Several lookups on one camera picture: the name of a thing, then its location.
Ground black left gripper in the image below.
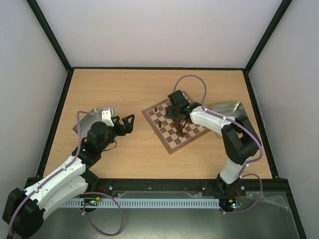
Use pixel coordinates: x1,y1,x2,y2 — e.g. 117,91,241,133
99,115,135,152

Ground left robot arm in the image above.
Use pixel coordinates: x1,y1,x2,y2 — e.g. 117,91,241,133
2,111,135,239

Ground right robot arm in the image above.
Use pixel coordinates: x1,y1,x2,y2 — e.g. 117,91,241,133
167,90,262,195

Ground pile of dark chess pieces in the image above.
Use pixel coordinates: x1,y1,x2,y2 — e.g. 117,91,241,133
164,107,186,138

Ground wooden chess board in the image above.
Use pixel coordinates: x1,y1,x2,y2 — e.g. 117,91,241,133
143,99,210,155

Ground silver tin lid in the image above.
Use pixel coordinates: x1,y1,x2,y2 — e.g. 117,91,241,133
80,108,101,137

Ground gold tin box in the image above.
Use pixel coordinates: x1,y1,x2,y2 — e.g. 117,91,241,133
211,102,248,118

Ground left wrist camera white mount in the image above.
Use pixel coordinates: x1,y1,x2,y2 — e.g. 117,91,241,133
101,107,115,127

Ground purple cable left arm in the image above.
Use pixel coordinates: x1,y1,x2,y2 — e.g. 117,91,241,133
8,111,124,236

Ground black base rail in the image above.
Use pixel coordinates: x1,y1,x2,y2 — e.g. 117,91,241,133
94,178,225,197

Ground light blue cable duct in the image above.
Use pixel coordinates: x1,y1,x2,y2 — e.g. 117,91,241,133
61,198,220,209

